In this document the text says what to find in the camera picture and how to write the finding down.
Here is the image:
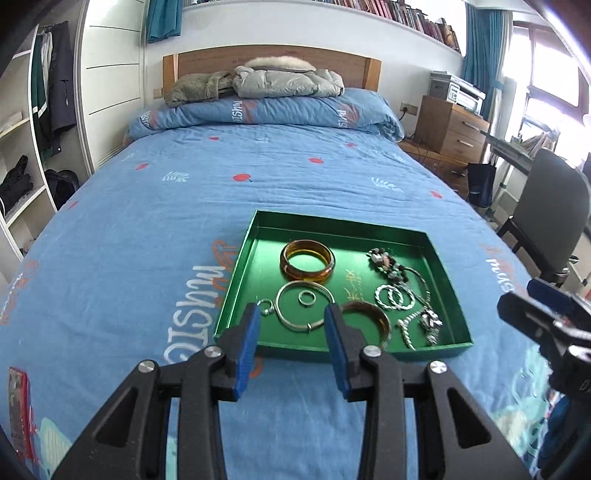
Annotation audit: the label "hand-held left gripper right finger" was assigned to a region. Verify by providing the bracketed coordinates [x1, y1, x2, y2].
[323, 305, 532, 480]

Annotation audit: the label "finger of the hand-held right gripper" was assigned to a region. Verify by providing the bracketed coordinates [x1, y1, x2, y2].
[498, 292, 575, 352]
[527, 277, 591, 324]

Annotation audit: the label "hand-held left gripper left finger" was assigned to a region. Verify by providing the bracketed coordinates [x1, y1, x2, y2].
[48, 302, 262, 480]

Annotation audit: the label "thin amber bangle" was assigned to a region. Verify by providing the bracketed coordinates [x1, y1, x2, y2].
[341, 301, 393, 350]

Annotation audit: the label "twisted silver bangle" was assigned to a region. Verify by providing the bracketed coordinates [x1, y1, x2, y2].
[390, 286, 417, 311]
[375, 284, 403, 310]

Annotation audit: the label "chunky silver chain bracelet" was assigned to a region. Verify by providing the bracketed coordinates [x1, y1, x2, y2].
[419, 310, 443, 347]

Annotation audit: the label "green metal tray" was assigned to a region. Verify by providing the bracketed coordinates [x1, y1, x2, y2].
[215, 210, 474, 363]

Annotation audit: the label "multicolour beaded bracelet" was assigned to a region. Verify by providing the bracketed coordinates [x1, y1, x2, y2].
[368, 248, 413, 284]

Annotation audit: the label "person's right forearm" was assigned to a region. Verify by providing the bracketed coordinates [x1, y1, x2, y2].
[538, 394, 591, 480]

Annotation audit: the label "plain silver bangle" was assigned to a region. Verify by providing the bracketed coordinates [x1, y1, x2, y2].
[274, 281, 336, 332]

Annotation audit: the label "thick amber bangle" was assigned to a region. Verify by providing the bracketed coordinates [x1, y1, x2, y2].
[280, 239, 335, 283]

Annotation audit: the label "dark chair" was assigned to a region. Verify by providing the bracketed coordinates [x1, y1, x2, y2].
[498, 148, 591, 283]

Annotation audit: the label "black waste bin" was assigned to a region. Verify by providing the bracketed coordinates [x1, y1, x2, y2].
[467, 161, 498, 208]

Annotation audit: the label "glass desk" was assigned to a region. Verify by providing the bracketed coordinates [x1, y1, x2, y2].
[480, 129, 555, 172]

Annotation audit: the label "blue printed bedsheet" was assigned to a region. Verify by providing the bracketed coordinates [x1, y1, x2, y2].
[0, 127, 555, 480]

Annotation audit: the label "wooden chest of drawers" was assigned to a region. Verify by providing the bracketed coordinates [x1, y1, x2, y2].
[418, 95, 490, 155]

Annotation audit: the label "white printer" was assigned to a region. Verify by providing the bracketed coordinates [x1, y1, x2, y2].
[429, 71, 486, 114]

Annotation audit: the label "folded blue quilt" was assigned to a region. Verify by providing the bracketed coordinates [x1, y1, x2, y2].
[127, 88, 406, 141]

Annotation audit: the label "long teal curtain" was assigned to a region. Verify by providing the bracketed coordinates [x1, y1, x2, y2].
[462, 2, 506, 116]

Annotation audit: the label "olive fur coat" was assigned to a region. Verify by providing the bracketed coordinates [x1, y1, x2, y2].
[164, 71, 236, 108]

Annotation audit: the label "grey down jacket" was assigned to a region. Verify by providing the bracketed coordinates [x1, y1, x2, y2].
[232, 56, 345, 99]

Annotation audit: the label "folded black clothes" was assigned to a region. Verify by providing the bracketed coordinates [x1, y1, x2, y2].
[0, 156, 33, 215]

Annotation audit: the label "wooden headboard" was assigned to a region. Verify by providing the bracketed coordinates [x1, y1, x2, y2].
[163, 45, 382, 100]

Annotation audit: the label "white open wardrobe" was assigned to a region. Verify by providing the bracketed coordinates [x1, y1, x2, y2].
[0, 23, 93, 278]

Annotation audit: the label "row of books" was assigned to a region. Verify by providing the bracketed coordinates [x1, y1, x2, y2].
[185, 0, 462, 51]

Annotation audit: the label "hanging dark jacket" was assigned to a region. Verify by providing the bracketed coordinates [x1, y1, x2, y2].
[48, 25, 77, 134]

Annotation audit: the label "hanging green white garment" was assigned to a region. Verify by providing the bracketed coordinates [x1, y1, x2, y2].
[30, 32, 54, 153]

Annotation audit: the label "short teal curtain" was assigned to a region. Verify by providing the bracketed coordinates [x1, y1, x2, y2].
[147, 0, 183, 43]

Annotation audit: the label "silver pearl necklace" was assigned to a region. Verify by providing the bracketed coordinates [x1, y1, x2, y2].
[396, 268, 435, 350]

